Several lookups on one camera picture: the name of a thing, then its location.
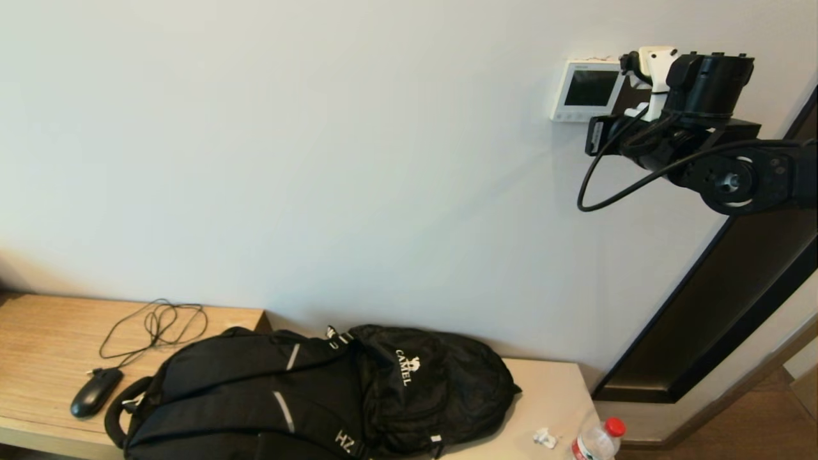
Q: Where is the white wall thermostat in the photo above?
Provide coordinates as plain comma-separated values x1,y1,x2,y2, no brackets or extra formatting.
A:
551,59,627,122

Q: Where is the clear water bottle red cap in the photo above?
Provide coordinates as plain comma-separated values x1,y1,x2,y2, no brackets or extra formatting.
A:
569,416,625,460

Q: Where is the black Camel backpack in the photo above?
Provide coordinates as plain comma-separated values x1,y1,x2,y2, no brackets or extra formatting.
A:
105,325,521,460

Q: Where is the black computer mouse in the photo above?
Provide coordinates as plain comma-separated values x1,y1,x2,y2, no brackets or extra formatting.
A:
70,369,125,420

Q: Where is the dark brown wall switch plate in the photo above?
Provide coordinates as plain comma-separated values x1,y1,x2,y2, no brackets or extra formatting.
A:
612,73,652,119

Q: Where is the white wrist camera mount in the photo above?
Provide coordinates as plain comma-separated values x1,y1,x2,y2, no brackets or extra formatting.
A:
619,46,679,122

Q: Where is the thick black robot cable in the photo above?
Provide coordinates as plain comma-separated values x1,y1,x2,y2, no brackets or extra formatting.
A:
577,105,818,213

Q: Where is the dark brown door frame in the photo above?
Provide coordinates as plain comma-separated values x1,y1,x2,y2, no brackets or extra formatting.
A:
591,86,818,404

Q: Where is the thin black mouse cable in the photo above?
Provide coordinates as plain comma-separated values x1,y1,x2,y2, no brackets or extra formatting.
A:
88,299,210,376

